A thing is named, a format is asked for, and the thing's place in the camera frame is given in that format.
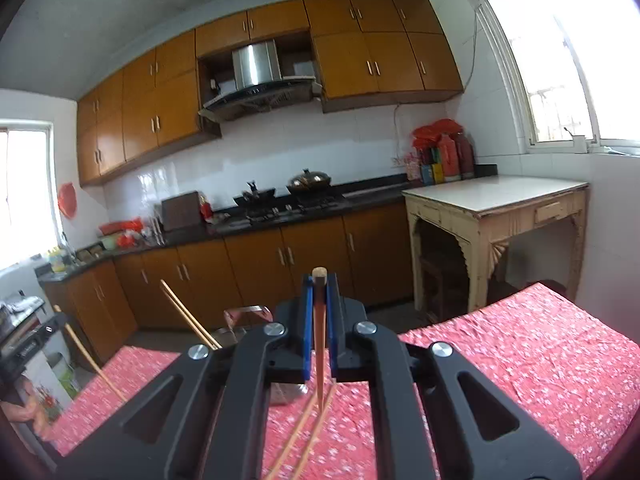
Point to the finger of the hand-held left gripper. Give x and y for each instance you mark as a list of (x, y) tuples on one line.
[(50, 329)]

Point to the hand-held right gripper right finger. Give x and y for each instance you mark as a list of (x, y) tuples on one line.
[(345, 340)]

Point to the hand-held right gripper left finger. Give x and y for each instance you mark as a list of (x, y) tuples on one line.
[(295, 340)]

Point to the person's left hand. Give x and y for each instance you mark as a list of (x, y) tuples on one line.
[(22, 412)]

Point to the yellow bottle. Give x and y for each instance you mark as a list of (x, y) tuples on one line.
[(56, 260)]

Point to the wooden lower kitchen cabinets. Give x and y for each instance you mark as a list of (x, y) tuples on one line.
[(310, 255)]

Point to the green basin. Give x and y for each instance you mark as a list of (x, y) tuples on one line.
[(111, 242)]

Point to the red basin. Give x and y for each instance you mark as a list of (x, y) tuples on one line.
[(115, 227)]

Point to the red plastic bag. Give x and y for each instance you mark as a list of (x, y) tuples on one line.
[(134, 230)]

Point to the black gas stove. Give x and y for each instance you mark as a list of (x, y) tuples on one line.
[(280, 210)]

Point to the black kitchen countertop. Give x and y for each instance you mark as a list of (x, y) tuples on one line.
[(375, 192)]

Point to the red floral tablecloth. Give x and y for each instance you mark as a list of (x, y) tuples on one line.
[(500, 360)]

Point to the small red bottle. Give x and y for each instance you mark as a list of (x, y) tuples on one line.
[(205, 209)]

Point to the wok with domed lid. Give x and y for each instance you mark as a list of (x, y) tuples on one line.
[(310, 180)]

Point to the small coloured boxes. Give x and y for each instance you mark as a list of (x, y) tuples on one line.
[(432, 174)]

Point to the cream wooden side table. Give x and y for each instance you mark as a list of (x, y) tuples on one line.
[(480, 195)]

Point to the large dark red bottle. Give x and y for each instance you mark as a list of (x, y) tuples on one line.
[(465, 157)]

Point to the red bags behind bottles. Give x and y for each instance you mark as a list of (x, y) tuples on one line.
[(435, 132)]

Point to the steel range hood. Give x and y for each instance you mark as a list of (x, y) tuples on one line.
[(255, 62)]

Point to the white mug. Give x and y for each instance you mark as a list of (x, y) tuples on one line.
[(578, 145)]

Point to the large barred window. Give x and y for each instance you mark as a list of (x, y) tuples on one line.
[(550, 60)]

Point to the red hanging wall bag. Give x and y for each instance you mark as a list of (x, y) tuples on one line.
[(67, 201)]

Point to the wooden upper wall cabinets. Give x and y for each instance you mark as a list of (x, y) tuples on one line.
[(350, 60)]

